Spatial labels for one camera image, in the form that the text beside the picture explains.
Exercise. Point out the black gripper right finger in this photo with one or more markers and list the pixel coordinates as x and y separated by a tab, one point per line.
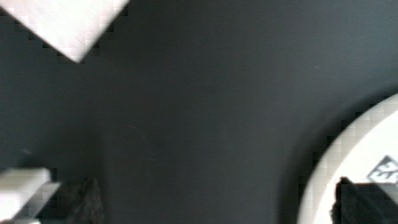
365	203

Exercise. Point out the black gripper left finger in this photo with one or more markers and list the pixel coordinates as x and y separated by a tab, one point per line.
79	203

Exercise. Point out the white round table top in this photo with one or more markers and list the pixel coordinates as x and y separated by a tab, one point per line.
359	158

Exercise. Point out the white left fence block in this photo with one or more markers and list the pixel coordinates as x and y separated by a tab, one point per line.
27	189

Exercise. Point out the white marker tag board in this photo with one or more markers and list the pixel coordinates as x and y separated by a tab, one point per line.
66	21

